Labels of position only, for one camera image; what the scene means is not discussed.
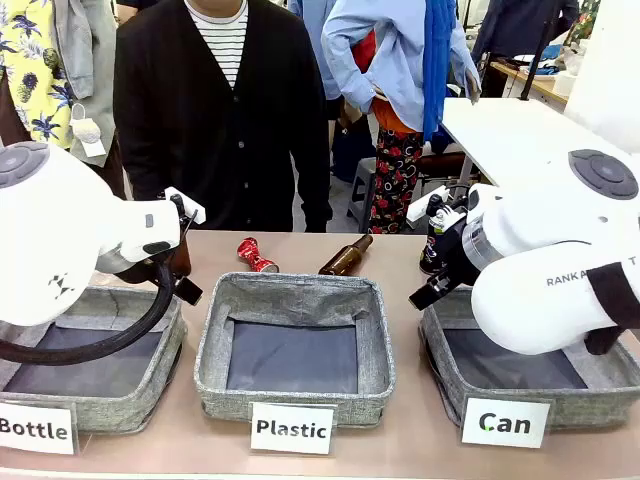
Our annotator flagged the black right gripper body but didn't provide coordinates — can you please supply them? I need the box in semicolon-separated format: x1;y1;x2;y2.
424;192;482;297

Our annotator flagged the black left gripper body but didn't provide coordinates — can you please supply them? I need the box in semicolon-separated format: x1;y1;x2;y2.
117;255;175;288

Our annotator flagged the dark blue drink can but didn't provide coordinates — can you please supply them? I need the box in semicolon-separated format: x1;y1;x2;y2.
418;219;448;277

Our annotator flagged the brown glass beer bottle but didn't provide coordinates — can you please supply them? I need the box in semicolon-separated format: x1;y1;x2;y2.
317;233;375;278
168;238;193;280

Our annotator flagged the crushed red soda can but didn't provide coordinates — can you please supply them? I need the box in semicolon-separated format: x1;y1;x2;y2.
236;237;280;274

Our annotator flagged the grey fabric basket labelled Bottle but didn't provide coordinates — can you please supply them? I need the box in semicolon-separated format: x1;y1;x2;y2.
0;284;189;435

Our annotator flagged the white Can label card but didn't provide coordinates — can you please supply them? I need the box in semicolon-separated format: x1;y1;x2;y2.
460;396;553;450

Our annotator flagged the grey fabric basket labelled Plastic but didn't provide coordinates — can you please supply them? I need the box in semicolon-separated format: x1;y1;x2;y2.
193;271;398;430

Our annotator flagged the grey fabric basket labelled Can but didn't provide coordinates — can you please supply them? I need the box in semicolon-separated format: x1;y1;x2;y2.
418;287;640;432

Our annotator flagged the red floral black skirt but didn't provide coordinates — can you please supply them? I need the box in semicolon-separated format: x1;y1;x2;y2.
368;124;426;236

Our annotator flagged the grey step stool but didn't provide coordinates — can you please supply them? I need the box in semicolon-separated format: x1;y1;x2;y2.
345;156;380;234

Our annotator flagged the white side table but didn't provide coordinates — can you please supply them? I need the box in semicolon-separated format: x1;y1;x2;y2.
441;96;592;190

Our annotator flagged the person in black cardigan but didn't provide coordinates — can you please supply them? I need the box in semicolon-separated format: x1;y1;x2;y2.
113;0;333;234

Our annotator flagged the white fabric tag pouch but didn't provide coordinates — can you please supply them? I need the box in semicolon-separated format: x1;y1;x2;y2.
68;103;108;158

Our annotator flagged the white Plastic label card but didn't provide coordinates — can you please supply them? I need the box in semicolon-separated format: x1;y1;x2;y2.
249;401;336;456

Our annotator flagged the white Bottle label card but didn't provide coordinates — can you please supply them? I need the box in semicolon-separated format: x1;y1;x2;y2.
0;401;80;456

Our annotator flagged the blue scarf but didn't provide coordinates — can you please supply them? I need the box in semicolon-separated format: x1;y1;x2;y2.
422;0;458;144

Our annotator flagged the wooden work table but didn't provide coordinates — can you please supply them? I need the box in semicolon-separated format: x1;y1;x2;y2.
488;58;572;107

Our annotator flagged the mannequin in light blue shirt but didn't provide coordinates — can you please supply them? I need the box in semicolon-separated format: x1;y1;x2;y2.
320;0;483;135

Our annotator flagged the grey hanging jacket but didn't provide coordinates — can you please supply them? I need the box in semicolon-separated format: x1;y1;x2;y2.
51;0;119;169

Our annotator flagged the yellow floral shirt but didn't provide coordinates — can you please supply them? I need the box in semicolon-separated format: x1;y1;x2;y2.
0;0;77;151

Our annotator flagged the person in dark navy jacket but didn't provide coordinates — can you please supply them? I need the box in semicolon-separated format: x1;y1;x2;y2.
471;0;581;65

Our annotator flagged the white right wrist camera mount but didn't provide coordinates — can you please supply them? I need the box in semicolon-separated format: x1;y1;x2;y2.
405;183;448;224

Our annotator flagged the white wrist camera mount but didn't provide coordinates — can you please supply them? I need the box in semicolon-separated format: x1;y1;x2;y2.
405;183;448;224
163;186;207;225

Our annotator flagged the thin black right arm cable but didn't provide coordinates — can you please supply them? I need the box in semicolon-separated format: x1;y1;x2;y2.
444;183;474;207

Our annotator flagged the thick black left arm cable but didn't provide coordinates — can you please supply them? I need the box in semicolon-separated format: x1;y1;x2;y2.
0;255;177;366

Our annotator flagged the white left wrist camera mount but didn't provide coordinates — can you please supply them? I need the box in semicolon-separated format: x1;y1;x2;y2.
163;186;207;225

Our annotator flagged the black strap on right arm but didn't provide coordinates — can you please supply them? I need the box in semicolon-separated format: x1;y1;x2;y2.
583;261;640;357

